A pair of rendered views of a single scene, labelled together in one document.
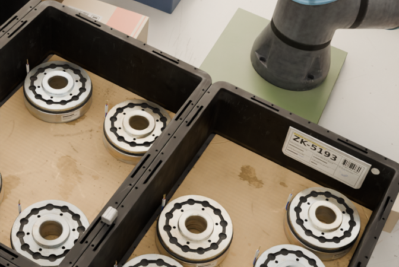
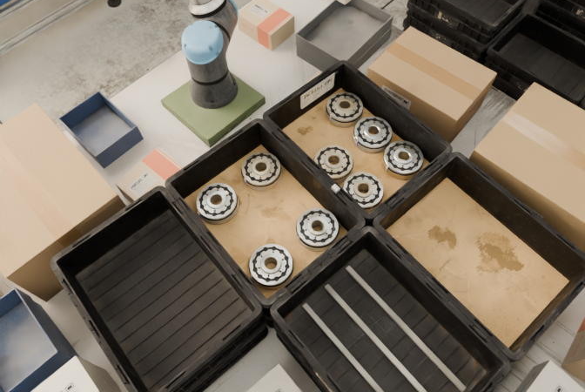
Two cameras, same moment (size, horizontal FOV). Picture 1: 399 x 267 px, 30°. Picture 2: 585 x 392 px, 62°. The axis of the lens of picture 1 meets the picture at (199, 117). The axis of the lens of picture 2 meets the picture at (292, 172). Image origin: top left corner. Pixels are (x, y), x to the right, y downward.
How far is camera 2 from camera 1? 70 cm
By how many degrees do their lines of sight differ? 34
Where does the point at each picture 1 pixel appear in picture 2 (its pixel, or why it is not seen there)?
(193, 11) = (147, 125)
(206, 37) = (171, 126)
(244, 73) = (215, 115)
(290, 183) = (314, 115)
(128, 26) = (161, 159)
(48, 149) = (254, 219)
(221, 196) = (312, 146)
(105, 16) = (146, 169)
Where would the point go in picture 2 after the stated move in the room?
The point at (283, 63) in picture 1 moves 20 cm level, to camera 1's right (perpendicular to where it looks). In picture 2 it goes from (225, 91) to (258, 49)
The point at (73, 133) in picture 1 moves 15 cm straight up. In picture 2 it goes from (247, 204) to (240, 175)
